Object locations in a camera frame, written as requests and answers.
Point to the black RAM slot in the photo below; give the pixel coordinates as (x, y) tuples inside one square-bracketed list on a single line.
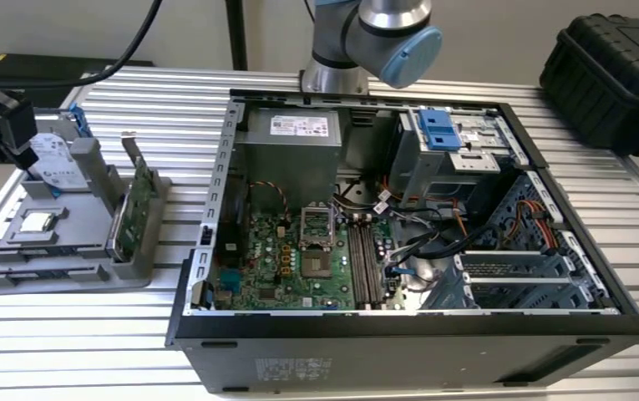
[(355, 263), (375, 263), (362, 263), (369, 263)]

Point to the hard disk in blue carrier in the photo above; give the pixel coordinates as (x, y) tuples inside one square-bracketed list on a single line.
[(57, 167)]

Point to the black cabinet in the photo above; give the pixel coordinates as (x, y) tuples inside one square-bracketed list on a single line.
[(46, 67)]

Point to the grey parts rack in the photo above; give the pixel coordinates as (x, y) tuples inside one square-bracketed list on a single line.
[(90, 200)]

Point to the silver CPU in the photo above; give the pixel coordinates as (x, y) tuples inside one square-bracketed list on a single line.
[(38, 221)]

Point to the green graphics card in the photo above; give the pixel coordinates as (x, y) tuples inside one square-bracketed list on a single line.
[(135, 209)]

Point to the black vertical pole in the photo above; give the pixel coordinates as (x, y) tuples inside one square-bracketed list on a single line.
[(237, 33)]

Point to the black case fan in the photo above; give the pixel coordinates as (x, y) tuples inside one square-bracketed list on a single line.
[(230, 234)]

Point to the grey power supply unit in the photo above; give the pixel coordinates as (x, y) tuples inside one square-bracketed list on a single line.
[(291, 167)]

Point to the CPU socket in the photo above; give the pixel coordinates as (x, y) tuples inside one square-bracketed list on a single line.
[(317, 263)]

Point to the green motherboard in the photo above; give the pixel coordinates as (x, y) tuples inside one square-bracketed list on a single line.
[(325, 292)]

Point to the metal drive bay cage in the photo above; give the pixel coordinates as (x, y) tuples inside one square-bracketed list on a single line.
[(425, 175)]

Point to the blue plastic drive latch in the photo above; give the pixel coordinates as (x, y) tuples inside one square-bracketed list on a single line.
[(437, 125)]

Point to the black PC case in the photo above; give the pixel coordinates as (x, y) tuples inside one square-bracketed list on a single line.
[(353, 359)]

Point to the grey metal disk bay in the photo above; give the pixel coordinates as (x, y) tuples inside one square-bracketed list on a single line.
[(509, 261)]

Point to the black hard carrying case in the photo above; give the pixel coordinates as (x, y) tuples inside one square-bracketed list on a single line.
[(609, 83)]

